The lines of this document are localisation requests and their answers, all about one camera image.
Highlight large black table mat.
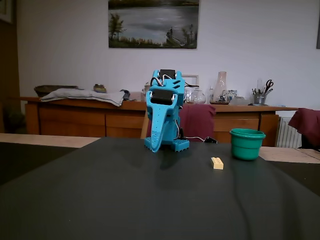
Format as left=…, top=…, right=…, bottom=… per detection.
left=0, top=136, right=320, bottom=240

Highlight white picture frame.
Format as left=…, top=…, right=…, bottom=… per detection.
left=181, top=74, right=200, bottom=89

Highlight pink glass vase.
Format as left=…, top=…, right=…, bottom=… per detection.
left=209, top=71, right=230, bottom=105

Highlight burgundy cloth at edge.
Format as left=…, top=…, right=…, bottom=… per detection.
left=287, top=107, right=320, bottom=151

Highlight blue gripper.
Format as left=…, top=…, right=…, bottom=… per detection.
left=145, top=76, right=186, bottom=154

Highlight small green jar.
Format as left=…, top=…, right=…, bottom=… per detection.
left=93, top=83, right=108, bottom=94

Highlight metal pencil cup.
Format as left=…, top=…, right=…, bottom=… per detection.
left=252, top=93, right=268, bottom=106

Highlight black handled scissors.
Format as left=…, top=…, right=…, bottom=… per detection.
left=263, top=79, right=275, bottom=95

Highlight clear glass bowl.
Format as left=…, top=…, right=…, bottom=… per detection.
left=229, top=96, right=251, bottom=106

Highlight white servo cable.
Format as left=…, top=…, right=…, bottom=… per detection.
left=149, top=76, right=168, bottom=88

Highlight folded grey cloth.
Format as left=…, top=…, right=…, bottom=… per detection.
left=39, top=87, right=126, bottom=108

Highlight white radiator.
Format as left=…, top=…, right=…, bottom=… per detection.
left=276, top=116, right=303, bottom=148

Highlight landscape lake painting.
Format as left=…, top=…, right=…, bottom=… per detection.
left=107, top=0, right=201, bottom=50

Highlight wooden chair frame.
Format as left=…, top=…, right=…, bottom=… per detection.
left=140, top=109, right=151, bottom=140

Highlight green plastic cup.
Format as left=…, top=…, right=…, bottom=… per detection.
left=229, top=128, right=267, bottom=161

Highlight round clear glass vase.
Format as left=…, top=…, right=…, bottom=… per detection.
left=190, top=89, right=207, bottom=105

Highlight wooden sideboard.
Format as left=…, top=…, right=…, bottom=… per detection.
left=21, top=96, right=300, bottom=148

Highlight dark shallow bowl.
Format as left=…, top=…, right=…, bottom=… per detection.
left=34, top=84, right=79, bottom=98

